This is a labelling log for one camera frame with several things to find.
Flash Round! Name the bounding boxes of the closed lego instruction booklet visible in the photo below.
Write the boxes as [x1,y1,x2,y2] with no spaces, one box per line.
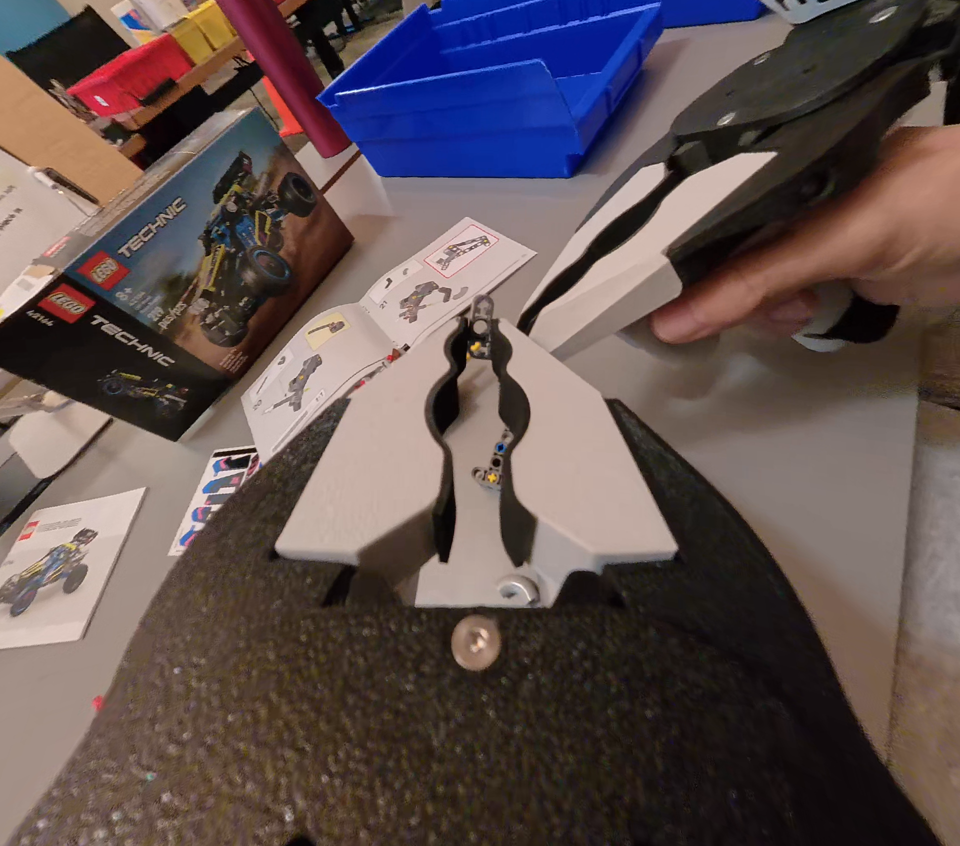
[0,486,150,651]

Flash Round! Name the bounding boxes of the open lego instruction booklet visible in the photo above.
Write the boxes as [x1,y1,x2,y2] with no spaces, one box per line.
[240,216,539,462]

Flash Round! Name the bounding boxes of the dark grey lego assembly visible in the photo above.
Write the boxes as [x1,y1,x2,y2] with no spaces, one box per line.
[465,294,501,361]

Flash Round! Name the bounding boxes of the yellow storage bin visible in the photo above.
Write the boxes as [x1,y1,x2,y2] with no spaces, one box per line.
[170,0,238,64]

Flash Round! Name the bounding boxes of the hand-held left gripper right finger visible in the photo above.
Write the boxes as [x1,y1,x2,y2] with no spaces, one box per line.
[491,318,681,609]

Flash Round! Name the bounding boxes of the brown cardboard box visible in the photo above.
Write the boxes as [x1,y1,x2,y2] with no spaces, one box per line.
[0,57,145,207]

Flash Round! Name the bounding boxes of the black panel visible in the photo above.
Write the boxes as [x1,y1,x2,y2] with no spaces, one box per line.
[3,4,134,91]

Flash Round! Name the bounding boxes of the grey fleece garment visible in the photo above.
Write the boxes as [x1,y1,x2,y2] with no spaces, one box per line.
[891,321,960,846]

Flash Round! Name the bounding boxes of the wooden bench table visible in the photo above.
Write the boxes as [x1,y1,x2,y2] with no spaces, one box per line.
[112,0,358,159]

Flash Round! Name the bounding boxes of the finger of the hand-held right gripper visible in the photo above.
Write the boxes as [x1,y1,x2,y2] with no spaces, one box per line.
[516,160,670,331]
[531,150,779,361]

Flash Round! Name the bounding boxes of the lego sticker sheet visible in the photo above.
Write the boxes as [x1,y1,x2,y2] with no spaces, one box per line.
[165,444,263,558]

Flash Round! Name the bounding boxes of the maroon rolled mat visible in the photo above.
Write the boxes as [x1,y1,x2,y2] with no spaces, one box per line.
[213,0,354,159]

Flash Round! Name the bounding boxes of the orange traffic cone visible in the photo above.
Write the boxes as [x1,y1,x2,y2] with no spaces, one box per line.
[261,76,306,139]

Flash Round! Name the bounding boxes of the white printed sign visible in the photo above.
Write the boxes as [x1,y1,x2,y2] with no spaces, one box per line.
[0,148,100,309]

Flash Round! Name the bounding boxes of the person's right hand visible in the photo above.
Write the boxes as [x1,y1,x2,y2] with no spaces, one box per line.
[648,124,960,346]

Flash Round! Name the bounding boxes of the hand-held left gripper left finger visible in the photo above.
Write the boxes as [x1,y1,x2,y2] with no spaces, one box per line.
[273,318,472,609]

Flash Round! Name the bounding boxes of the lego car set box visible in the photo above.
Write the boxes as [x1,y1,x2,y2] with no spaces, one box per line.
[0,106,356,443]

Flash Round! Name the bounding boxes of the small grey lego connector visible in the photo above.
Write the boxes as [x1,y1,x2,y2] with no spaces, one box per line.
[470,437,516,492]

